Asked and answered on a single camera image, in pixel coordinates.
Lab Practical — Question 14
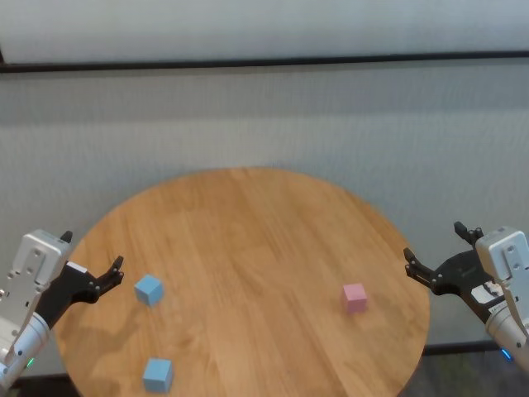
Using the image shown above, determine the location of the blue building block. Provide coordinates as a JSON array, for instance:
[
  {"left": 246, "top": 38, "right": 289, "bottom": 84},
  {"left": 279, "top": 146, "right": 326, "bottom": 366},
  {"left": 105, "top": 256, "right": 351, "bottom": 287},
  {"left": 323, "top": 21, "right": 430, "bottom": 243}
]
[
  {"left": 134, "top": 273, "right": 164, "bottom": 308},
  {"left": 142, "top": 357, "right": 174, "bottom": 393}
]

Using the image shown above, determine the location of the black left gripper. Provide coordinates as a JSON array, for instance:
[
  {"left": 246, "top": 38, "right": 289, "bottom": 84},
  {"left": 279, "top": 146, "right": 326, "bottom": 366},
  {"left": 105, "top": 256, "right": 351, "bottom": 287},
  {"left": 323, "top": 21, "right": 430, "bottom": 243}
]
[{"left": 35, "top": 230, "right": 125, "bottom": 331}]

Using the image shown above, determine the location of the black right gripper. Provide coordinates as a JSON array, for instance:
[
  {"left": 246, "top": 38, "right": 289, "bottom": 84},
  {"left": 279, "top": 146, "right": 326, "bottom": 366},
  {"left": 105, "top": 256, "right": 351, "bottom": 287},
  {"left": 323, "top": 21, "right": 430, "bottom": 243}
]
[{"left": 403, "top": 221, "right": 507, "bottom": 327}]

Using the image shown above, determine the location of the pink building block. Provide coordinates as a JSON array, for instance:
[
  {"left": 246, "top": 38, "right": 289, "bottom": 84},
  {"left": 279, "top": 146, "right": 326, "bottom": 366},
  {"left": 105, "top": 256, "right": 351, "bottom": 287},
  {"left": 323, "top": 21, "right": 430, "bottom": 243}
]
[{"left": 341, "top": 283, "right": 369, "bottom": 314}]

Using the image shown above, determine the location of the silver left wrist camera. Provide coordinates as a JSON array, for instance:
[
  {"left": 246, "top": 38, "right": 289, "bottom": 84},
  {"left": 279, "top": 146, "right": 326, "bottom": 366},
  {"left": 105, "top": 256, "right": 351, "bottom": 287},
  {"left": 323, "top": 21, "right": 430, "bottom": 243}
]
[{"left": 0, "top": 229, "right": 74, "bottom": 363}]

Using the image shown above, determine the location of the black wall rail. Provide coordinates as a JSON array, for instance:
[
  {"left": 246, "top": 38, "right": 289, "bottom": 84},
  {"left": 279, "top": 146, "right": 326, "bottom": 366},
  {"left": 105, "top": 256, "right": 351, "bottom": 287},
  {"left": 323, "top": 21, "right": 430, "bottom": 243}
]
[{"left": 0, "top": 49, "right": 529, "bottom": 74}]

